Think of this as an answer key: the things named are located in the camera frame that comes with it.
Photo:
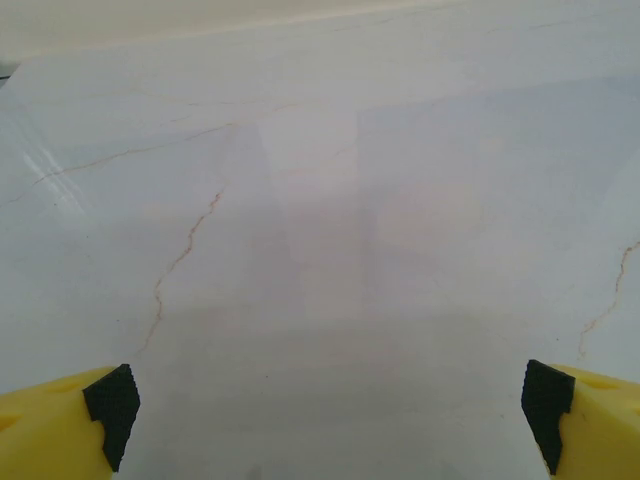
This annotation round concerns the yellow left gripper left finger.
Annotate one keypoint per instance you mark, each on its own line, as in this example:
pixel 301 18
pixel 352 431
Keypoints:
pixel 45 430

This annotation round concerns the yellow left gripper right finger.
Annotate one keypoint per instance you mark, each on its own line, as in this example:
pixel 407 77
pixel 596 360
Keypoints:
pixel 600 430

